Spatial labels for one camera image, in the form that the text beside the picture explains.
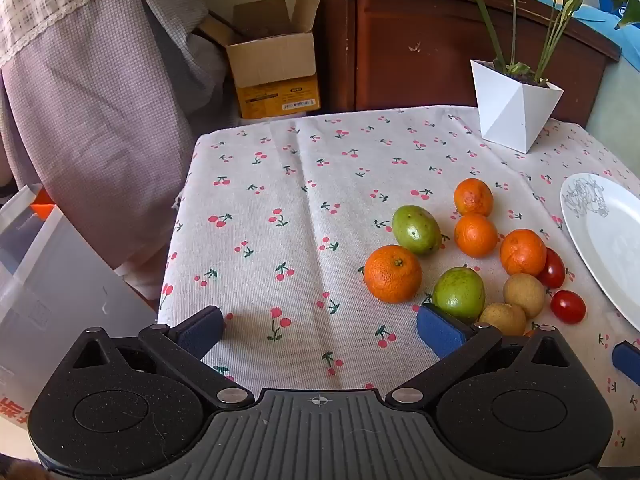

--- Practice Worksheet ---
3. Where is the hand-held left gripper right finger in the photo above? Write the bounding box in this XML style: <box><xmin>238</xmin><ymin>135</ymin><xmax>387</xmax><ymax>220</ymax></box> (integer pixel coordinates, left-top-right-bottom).
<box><xmin>385</xmin><ymin>302</ymin><xmax>573</xmax><ymax>408</ymax></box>

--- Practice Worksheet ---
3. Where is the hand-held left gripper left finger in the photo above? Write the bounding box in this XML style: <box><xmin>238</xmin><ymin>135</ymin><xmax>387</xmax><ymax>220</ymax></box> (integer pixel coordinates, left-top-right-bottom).
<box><xmin>72</xmin><ymin>306</ymin><xmax>256</xmax><ymax>409</ymax></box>

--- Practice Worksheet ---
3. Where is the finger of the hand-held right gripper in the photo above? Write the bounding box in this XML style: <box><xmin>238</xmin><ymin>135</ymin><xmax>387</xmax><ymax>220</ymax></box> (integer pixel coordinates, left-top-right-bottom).
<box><xmin>612</xmin><ymin>340</ymin><xmax>640</xmax><ymax>376</ymax></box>

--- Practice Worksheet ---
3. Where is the large orange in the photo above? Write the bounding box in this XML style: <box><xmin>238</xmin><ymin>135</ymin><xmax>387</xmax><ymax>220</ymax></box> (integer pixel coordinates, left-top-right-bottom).
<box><xmin>363</xmin><ymin>245</ymin><xmax>423</xmax><ymax>304</ymax></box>

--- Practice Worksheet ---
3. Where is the red cherry tomato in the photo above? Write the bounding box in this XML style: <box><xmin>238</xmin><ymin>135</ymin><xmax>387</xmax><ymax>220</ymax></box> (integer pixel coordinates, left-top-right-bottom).
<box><xmin>550</xmin><ymin>290</ymin><xmax>587</xmax><ymax>325</ymax></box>
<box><xmin>536</xmin><ymin>247</ymin><xmax>566</xmax><ymax>289</ymax></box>

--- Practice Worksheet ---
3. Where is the white plate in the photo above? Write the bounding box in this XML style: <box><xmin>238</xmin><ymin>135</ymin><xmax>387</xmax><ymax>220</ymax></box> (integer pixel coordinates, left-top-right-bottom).
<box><xmin>560</xmin><ymin>173</ymin><xmax>640</xmax><ymax>333</ymax></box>

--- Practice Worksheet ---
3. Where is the translucent plastic bin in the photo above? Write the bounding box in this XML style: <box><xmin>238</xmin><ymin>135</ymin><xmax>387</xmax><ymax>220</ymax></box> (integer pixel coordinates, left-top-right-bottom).
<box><xmin>0</xmin><ymin>183</ymin><xmax>161</xmax><ymax>431</ymax></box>

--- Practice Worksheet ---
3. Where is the cherry print tablecloth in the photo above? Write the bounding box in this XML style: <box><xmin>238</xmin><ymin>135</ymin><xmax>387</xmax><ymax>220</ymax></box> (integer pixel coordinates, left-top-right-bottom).
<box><xmin>157</xmin><ymin>105</ymin><xmax>640</xmax><ymax>466</ymax></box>

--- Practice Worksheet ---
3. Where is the small orange item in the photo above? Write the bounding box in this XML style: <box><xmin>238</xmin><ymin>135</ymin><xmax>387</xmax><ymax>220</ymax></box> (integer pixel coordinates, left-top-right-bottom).
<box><xmin>30</xmin><ymin>187</ymin><xmax>56</xmax><ymax>221</ymax></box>

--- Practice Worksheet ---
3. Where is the potted plant in white planter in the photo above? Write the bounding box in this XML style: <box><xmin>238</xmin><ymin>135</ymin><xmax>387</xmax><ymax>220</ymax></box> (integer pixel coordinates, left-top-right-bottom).
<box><xmin>454</xmin><ymin>0</ymin><xmax>640</xmax><ymax>155</ymax></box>

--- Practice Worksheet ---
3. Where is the checked lilac curtain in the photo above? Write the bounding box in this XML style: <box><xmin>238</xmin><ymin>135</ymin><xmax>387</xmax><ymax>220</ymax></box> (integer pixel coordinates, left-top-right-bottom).
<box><xmin>0</xmin><ymin>0</ymin><xmax>236</xmax><ymax>301</ymax></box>

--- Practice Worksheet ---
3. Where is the grey green bed side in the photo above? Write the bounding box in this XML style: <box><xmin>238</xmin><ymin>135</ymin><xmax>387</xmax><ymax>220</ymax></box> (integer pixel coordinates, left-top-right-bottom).
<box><xmin>585</xmin><ymin>55</ymin><xmax>640</xmax><ymax>161</ymax></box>

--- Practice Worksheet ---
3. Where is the open cardboard box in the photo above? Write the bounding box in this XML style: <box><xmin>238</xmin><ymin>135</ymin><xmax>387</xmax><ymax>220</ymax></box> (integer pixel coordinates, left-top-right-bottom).
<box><xmin>192</xmin><ymin>0</ymin><xmax>323</xmax><ymax>120</ymax></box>

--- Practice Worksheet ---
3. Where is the brown wooden headboard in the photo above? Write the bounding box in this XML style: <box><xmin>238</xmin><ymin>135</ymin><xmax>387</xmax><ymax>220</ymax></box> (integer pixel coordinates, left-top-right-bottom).
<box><xmin>300</xmin><ymin>0</ymin><xmax>621</xmax><ymax>126</ymax></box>

